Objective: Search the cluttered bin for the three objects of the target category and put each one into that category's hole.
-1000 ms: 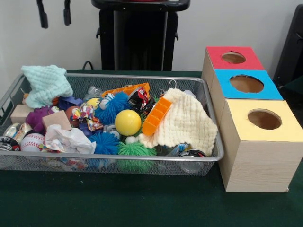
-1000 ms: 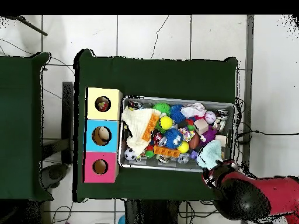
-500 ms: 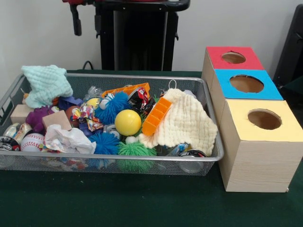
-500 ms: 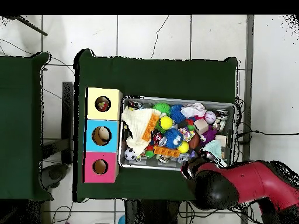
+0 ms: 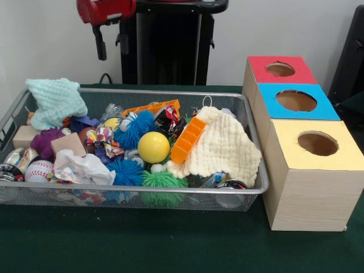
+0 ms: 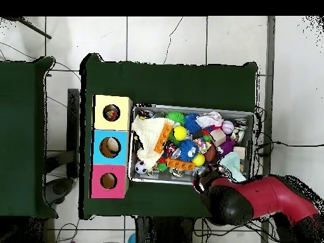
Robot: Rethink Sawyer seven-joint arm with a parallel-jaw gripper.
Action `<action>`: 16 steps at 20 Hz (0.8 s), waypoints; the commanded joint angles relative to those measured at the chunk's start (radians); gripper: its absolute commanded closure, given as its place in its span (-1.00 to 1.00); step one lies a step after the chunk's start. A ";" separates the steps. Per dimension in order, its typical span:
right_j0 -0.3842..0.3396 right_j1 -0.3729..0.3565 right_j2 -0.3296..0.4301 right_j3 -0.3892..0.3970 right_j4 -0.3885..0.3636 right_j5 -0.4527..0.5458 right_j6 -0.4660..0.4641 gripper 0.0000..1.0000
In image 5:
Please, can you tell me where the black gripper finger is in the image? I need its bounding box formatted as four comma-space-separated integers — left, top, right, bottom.
92, 24, 107, 61
119, 18, 130, 56

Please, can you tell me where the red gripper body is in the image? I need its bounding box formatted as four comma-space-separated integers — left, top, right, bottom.
76, 0, 137, 27

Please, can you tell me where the mint knitted cloth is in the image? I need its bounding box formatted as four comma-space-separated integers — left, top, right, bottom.
25, 77, 89, 131

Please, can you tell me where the shallow mesh bin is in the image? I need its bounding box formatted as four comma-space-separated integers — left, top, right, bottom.
0, 86, 270, 213

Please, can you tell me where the wooden box with three holes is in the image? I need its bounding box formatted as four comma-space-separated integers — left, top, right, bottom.
242, 55, 364, 233

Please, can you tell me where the blue spiky ball with eyes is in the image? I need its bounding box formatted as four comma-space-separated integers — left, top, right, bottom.
113, 110, 159, 150

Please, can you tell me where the red blue white patterned cloth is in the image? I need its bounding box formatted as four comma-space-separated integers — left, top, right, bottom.
85, 125, 125, 159

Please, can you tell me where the yellow ball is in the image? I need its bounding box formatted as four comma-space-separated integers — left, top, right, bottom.
137, 131, 171, 164

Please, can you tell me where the orange plastic brick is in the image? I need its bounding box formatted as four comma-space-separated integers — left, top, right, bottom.
169, 117, 208, 164

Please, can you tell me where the white crumpled paper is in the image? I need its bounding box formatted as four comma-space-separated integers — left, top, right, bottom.
52, 150, 117, 185

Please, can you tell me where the white baseball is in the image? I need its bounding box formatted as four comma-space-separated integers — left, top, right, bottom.
24, 159, 54, 183

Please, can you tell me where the green spiky ball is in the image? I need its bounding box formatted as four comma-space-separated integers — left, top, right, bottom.
139, 169, 189, 209

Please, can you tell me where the cream knitted cloth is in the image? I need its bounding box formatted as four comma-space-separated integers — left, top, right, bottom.
165, 106, 263, 189

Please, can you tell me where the dark green tablecloth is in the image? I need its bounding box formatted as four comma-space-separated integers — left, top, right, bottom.
0, 83, 364, 273

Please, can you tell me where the black chair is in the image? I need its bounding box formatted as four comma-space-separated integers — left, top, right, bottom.
326, 4, 364, 107

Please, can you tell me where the green covered side table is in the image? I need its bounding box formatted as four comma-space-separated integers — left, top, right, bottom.
335, 92, 364, 122

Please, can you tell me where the black cable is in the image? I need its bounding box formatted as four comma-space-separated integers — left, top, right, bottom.
98, 72, 121, 85

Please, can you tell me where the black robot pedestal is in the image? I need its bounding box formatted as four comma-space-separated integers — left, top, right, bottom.
109, 0, 230, 86

